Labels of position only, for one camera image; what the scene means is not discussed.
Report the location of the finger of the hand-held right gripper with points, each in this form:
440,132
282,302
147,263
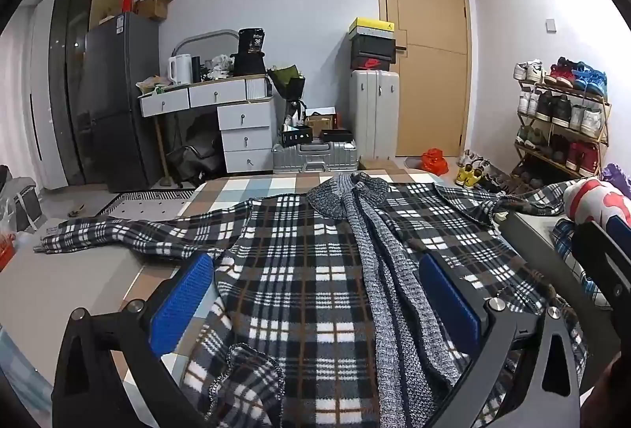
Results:
604,265

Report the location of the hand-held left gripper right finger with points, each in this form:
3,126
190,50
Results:
451,305

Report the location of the brown cardboard box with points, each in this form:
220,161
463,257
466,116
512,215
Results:
321,120

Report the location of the black bag with print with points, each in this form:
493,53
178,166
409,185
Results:
250,53

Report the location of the dark wrapped flower bouquet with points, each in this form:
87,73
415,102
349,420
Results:
287,83

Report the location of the dark glass wardrobe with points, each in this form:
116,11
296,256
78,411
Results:
74,63

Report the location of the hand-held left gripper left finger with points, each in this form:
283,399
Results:
182,295

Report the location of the wall light switch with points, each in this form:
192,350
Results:
550,25

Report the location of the white upright suitcase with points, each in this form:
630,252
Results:
374,112

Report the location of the pair of white shoes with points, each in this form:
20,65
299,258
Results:
472,158

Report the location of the patterned floor rug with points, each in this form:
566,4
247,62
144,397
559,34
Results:
143,199

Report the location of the black cardboard box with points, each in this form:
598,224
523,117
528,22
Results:
297,136

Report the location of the arched mirror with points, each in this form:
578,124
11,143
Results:
207,36

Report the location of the blue plaid cloth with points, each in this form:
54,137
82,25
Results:
564,241

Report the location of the checkered tablecloth table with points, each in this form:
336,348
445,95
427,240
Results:
276,184

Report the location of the black duffel bag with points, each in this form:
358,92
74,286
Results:
194,159

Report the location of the white plastic bag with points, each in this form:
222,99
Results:
7,226

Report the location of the shoe rack with shoes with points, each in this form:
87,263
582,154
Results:
562,108

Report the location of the white desk with drawers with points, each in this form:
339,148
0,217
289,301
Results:
241,117

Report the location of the purple plush item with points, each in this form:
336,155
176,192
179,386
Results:
616,176

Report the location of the open cardboard box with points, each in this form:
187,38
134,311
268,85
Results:
154,6

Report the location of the silver suitcase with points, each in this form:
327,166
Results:
315,156

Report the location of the wooden door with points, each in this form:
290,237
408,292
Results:
424,63

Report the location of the red and white plush toy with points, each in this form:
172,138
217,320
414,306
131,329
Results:
591,201

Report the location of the white electric kettle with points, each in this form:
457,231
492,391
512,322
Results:
180,69

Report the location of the black flat box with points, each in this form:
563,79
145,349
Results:
336,135

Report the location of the plaid fleece jacket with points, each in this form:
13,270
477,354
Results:
305,270

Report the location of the dark grey fridge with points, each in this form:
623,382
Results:
118,103

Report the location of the red and black shoe box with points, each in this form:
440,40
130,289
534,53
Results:
372,62

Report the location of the pair of yellow shoes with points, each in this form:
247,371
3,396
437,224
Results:
468,176

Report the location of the orange plastic bag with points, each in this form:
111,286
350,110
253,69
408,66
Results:
434,161

